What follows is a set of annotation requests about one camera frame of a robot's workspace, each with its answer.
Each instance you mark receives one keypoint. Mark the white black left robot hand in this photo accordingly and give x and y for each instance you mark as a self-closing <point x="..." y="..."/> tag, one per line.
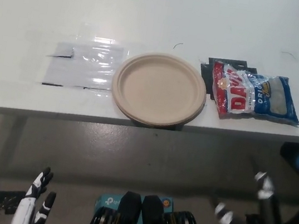
<point x="29" y="206"/>

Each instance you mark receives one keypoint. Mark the red blue sunflower seed bag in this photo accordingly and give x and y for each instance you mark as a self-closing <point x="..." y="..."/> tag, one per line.
<point x="242" y="95"/>

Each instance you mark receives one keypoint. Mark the black floor foot plate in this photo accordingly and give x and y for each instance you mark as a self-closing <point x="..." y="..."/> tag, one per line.
<point x="3" y="201"/>
<point x="251" y="221"/>

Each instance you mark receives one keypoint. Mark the beige paper plate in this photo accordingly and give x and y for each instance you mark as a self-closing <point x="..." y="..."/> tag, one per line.
<point x="158" y="88"/>

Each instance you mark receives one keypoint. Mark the grey upright table leg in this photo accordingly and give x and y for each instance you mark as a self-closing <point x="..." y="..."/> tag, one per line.
<point x="10" y="144"/>

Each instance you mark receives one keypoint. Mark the teal router box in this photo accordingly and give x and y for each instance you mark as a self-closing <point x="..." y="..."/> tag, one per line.
<point x="108" y="200"/>

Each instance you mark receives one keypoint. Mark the clear plastic taped grey sheet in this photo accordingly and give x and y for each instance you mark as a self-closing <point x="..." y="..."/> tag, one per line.
<point x="82" y="71"/>

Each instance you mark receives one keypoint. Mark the black tape marker patch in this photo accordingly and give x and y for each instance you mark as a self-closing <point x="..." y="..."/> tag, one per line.
<point x="206" y="71"/>

